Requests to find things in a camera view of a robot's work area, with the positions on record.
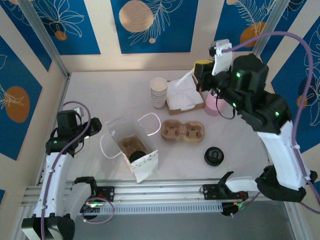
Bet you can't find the white paper napkin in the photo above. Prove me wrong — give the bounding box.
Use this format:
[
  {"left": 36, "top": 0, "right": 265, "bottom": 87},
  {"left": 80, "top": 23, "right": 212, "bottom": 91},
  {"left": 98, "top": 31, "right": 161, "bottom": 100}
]
[{"left": 172, "top": 69, "right": 197, "bottom": 89}]

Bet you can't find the brown cardboard cup carrier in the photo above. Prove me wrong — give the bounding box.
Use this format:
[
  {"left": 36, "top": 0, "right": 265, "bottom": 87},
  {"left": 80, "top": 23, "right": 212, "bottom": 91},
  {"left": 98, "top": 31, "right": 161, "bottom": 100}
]
[
  {"left": 117, "top": 136, "right": 149, "bottom": 161},
  {"left": 160, "top": 119, "right": 206, "bottom": 144}
]

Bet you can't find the white paper bag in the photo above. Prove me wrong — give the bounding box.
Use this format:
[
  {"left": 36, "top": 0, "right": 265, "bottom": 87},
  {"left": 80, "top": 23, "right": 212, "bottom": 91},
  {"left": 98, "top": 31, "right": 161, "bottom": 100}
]
[{"left": 99, "top": 112, "right": 162, "bottom": 185}]

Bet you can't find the white napkin stack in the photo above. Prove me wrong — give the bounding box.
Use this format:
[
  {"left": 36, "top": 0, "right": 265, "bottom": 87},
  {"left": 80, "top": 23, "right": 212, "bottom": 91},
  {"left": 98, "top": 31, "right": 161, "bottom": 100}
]
[{"left": 166, "top": 76, "right": 205, "bottom": 111}]

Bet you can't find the pink holder cup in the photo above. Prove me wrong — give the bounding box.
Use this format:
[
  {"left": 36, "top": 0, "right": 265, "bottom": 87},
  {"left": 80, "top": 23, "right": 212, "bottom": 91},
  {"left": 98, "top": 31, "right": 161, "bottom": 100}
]
[{"left": 204, "top": 91, "right": 226, "bottom": 117}]

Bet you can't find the brown cardboard napkin box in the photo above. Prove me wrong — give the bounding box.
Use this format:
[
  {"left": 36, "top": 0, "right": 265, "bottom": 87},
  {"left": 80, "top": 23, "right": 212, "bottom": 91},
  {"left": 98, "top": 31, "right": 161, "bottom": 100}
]
[{"left": 165, "top": 74, "right": 206, "bottom": 116}]

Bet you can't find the circuit board with green light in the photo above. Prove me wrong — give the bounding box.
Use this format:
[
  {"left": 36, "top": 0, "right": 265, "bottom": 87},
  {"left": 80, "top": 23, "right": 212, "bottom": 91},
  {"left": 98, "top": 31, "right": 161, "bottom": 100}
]
[
  {"left": 79, "top": 198, "right": 108, "bottom": 215},
  {"left": 221, "top": 198, "right": 251, "bottom": 219}
]

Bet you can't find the aluminium table side rail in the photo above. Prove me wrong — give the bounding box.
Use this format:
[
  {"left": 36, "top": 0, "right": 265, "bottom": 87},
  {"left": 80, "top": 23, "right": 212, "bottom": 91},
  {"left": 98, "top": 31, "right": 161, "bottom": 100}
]
[{"left": 36, "top": 72, "right": 72, "bottom": 187}]

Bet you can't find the thin black right gripper cable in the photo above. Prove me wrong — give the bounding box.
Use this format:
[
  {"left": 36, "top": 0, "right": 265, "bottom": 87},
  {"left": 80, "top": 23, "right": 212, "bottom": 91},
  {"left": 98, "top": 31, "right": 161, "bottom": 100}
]
[{"left": 215, "top": 93, "right": 236, "bottom": 120}]

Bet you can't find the aluminium frame post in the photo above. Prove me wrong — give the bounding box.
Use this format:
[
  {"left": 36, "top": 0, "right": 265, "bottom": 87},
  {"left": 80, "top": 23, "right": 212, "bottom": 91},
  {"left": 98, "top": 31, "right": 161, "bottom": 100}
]
[
  {"left": 252, "top": 0, "right": 290, "bottom": 58},
  {"left": 17, "top": 0, "right": 70, "bottom": 79}
]

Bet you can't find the looped purple cable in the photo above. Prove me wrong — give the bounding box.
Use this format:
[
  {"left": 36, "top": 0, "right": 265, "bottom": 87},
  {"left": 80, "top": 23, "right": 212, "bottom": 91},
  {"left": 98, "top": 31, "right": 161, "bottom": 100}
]
[{"left": 81, "top": 201, "right": 116, "bottom": 225}]

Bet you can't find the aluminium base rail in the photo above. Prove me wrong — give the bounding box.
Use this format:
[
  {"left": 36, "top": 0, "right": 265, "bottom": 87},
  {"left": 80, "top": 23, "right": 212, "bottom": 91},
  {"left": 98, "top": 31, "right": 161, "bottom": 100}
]
[{"left": 21, "top": 177, "right": 297, "bottom": 208}]

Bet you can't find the grey slotted cable duct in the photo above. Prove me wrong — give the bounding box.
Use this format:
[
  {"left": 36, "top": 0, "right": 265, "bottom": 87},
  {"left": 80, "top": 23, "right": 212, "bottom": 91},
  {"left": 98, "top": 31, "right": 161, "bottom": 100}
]
[{"left": 53, "top": 201, "right": 224, "bottom": 216}]

